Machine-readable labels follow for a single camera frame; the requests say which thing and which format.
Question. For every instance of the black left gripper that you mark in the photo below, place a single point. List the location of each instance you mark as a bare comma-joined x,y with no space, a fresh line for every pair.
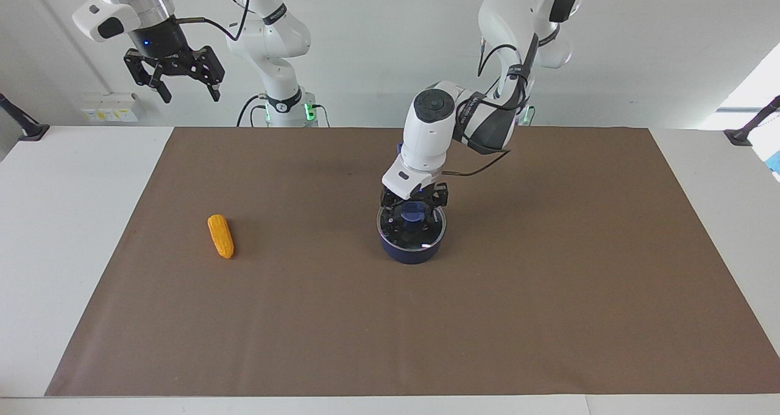
434,195

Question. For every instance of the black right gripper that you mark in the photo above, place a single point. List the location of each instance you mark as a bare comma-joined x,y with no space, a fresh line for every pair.
159,43

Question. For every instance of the glass lid with blue knob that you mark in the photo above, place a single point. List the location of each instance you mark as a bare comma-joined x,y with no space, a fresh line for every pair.
420,235

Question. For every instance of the yellow toy corn cob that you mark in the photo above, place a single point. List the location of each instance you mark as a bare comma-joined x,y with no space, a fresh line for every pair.
220,237

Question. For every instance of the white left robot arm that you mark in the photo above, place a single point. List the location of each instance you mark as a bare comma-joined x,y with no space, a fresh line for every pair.
426,128

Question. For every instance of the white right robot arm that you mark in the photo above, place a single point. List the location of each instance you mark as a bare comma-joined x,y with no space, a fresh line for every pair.
274,37

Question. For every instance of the brown table mat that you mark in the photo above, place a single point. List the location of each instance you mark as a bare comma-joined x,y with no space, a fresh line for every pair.
304,317

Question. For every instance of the black clamp stand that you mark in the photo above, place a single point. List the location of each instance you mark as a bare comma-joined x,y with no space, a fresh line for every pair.
27,128
746,131

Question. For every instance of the blue and white box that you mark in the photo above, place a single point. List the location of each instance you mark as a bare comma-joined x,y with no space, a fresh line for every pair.
774,159

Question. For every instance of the white wall socket box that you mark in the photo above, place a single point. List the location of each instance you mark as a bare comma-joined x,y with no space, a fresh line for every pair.
109,109

